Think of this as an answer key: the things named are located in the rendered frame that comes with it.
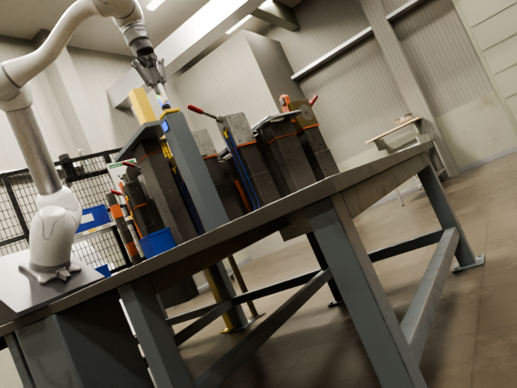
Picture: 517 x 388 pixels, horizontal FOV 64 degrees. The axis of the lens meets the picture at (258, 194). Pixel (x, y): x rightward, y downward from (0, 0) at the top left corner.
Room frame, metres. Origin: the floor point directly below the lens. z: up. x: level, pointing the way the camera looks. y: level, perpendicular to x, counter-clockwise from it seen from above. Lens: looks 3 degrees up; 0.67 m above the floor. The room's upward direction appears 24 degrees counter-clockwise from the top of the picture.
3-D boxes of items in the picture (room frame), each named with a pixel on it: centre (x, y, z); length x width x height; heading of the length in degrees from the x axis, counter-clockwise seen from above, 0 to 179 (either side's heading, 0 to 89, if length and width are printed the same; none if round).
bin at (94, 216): (2.54, 1.07, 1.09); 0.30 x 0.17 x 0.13; 139
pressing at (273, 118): (2.05, 0.21, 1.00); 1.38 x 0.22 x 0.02; 40
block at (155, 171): (1.67, 0.34, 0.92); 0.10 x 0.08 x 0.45; 40
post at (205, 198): (1.47, 0.18, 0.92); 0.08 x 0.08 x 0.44; 40
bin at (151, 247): (1.62, 0.44, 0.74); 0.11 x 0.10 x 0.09; 40
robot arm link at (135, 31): (1.47, 0.18, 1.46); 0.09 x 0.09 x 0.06
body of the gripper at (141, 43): (1.47, 0.18, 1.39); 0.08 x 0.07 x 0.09; 130
